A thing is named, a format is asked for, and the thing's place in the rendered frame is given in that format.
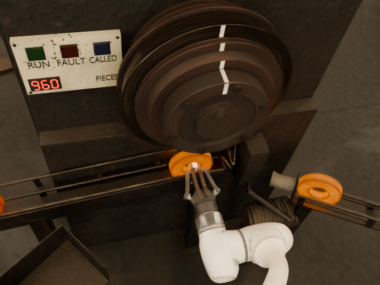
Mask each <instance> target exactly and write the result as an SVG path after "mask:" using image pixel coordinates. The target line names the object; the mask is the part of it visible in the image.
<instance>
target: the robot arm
mask: <svg viewBox="0 0 380 285"><path fill-rule="evenodd" d="M188 167H189V171H186V174H185V194H184V198H183V199H184V200H189V201H191V203H192V205H193V207H194V210H195V214H196V217H197V218H196V219H195V222H196V227H197V231H198V236H199V247H200V253H201V257H202V261H203V263H204V266H205V269H206V271H207V274H208V276H209V277H210V279H211V280H212V281H213V282H216V283H226V282H229V281H232V280H235V279H236V277H237V275H238V272H239V264H241V263H243V262H248V261H252V262H253V263H254V264H258V265H259V266H261V267H264V268H269V271H268V274H267V276H266V278H265V281H264V283H263V285H286V283H287V279H288V263H287V260H286V258H285V254H286V253H287V252H288V251H289V250H290V249H291V247H292V245H293V236H292V232H291V231H290V229H289V228H288V227H287V226H285V225H284V224H281V223H276V222H267V223H259V224H254V225H251V226H247V227H244V228H241V229H238V230H226V226H225V225H224V221H223V218H222V214H221V213H220V212H218V208H217V204H216V201H215V198H216V195H218V194H219V193H220V191H221V190H220V188H218V187H217V186H216V184H215V182H214V180H213V179H212V177H211V176H210V174H209V172H208V170H207V169H206V168H204V169H203V168H201V166H200V164H199V163H197V162H193V163H189V164H188ZM195 171H197V173H198V178H199V181H200V184H201V189H200V187H199V186H198V182H197V178H196V174H195ZM189 176H191V179H192V183H193V187H194V191H195V192H194V194H193V196H192V197H191V194H190V193H189ZM204 177H205V178H206V180H207V182H208V183H209V185H210V187H211V189H212V190H213V192H211V191H210V190H209V189H207V186H206V183H205V179H204Z"/></svg>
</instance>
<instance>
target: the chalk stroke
mask: <svg viewBox="0 0 380 285"><path fill-rule="evenodd" d="M225 27H226V26H225V25H222V26H221V30H220V34H219V37H223V35H224V30H225ZM224 46H225V43H222V44H221V47H220V50H219V51H224ZM224 63H225V61H221V64H220V67H219V69H221V68H224ZM220 72H221V74H222V77H223V79H224V82H225V83H228V82H229V81H228V78H227V76H226V73H225V71H224V69H221V70H220ZM228 86H229V84H225V85H224V90H223V94H227V90H228Z"/></svg>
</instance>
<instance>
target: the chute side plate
mask: <svg viewBox="0 0 380 285"><path fill-rule="evenodd" d="M223 173H224V172H217V173H213V174H210V176H211V177H212V179H213V180H214V182H216V181H217V185H219V184H220V183H221V180H222V176H223ZM196 178H197V182H198V186H199V187H200V188H201V184H200V181H199V178H198V176H196ZM191 182H192V179H191V177H189V189H194V187H193V184H191ZM179 191H185V178H182V179H174V180H172V184H171V181H170V180H169V181H165V182H161V183H156V184H151V185H146V186H142V187H137V188H132V189H128V190H125V191H120V192H114V193H109V194H106V195H102V196H97V197H92V198H87V199H83V200H79V201H74V202H69V203H65V204H60V205H56V206H51V207H48V208H43V209H38V210H32V211H28V212H25V213H20V214H15V215H9V216H6V217H2V218H0V231H4V230H8V229H12V228H17V227H21V226H26V225H29V224H28V222H27V221H31V220H35V219H42V218H45V219H46V220H47V221H49V220H52V219H57V218H62V217H66V216H69V215H74V214H79V213H84V212H87V211H92V210H97V209H102V208H106V207H109V206H114V205H119V204H124V203H128V202H132V201H137V200H142V199H145V198H150V197H154V196H159V195H164V194H168V193H173V192H179Z"/></svg>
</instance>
